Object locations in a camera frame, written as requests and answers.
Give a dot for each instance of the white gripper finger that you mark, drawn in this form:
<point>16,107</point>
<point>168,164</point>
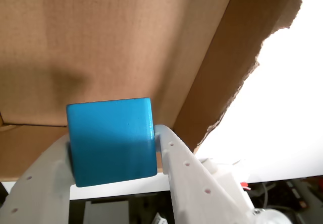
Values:
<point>196,191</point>
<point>38,191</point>

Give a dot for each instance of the blue cube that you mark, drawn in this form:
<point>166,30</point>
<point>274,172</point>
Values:
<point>111,143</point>

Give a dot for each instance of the brown cardboard box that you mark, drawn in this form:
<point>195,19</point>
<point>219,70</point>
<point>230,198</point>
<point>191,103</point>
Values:
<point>113,32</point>

